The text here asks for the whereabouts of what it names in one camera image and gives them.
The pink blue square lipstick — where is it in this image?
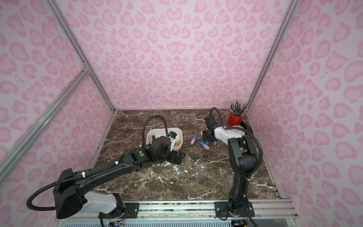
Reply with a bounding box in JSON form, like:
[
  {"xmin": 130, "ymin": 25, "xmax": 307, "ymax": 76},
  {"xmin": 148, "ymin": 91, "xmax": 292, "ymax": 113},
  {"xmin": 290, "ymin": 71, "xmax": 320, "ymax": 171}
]
[
  {"xmin": 191, "ymin": 135, "xmax": 197, "ymax": 145},
  {"xmin": 199, "ymin": 141, "xmax": 210, "ymax": 150}
]

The white plastic storage box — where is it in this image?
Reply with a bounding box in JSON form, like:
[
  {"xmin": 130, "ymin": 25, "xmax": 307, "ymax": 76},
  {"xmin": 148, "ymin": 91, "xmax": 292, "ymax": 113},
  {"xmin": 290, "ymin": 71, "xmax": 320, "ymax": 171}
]
[{"xmin": 146, "ymin": 127, "xmax": 183, "ymax": 152}]

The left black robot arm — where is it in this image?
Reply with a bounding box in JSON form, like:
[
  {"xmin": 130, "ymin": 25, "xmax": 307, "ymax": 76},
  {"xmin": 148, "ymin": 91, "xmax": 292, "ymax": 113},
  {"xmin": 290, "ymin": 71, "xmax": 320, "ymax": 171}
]
[{"xmin": 26, "ymin": 129, "xmax": 185, "ymax": 219}]

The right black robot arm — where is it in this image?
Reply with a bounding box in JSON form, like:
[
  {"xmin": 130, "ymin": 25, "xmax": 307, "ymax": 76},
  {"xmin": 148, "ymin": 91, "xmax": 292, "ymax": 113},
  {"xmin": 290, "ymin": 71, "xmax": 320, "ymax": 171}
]
[{"xmin": 201, "ymin": 107, "xmax": 263, "ymax": 220}]

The white round alarm clock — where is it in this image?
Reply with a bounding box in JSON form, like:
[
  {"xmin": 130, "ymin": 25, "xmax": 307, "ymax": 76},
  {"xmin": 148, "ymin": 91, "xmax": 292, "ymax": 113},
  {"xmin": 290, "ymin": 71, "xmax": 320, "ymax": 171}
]
[{"xmin": 230, "ymin": 126, "xmax": 244, "ymax": 133}]

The red pen holder cup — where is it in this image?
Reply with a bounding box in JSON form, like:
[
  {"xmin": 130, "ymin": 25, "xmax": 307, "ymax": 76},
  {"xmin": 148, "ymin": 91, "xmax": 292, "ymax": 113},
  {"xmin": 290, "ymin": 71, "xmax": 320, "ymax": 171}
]
[{"xmin": 227, "ymin": 113, "xmax": 243, "ymax": 126}]

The black object behind clock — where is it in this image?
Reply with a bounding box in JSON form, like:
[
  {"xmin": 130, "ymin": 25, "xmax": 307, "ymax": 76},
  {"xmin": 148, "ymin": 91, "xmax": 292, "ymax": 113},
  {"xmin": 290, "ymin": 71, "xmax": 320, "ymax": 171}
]
[{"xmin": 240, "ymin": 120, "xmax": 252, "ymax": 132}]

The bundle of pens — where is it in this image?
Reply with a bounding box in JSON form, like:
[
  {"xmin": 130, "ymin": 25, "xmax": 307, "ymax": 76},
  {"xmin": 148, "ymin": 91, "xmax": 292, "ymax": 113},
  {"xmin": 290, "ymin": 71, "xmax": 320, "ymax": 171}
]
[{"xmin": 229, "ymin": 100, "xmax": 249, "ymax": 117}]

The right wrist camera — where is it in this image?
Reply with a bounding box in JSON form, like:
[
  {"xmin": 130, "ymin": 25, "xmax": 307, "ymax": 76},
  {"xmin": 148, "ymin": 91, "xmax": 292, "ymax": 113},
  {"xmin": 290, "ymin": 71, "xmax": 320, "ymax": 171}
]
[{"xmin": 205, "ymin": 115, "xmax": 219, "ymax": 130}]

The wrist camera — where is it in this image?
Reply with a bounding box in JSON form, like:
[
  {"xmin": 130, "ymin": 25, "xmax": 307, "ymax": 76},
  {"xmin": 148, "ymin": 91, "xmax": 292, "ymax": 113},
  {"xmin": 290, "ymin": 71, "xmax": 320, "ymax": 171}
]
[
  {"xmin": 205, "ymin": 115, "xmax": 219, "ymax": 130},
  {"xmin": 168, "ymin": 131, "xmax": 177, "ymax": 152}
]

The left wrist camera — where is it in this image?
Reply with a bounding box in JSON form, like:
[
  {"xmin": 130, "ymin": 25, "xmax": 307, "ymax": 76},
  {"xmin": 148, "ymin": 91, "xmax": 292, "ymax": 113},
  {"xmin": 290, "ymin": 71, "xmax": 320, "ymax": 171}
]
[{"xmin": 168, "ymin": 131, "xmax": 177, "ymax": 152}]

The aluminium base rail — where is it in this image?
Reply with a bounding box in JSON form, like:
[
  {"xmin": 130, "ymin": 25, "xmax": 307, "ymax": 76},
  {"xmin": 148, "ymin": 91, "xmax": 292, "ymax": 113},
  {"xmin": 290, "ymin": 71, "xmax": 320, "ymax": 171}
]
[{"xmin": 53, "ymin": 200, "xmax": 298, "ymax": 227}]

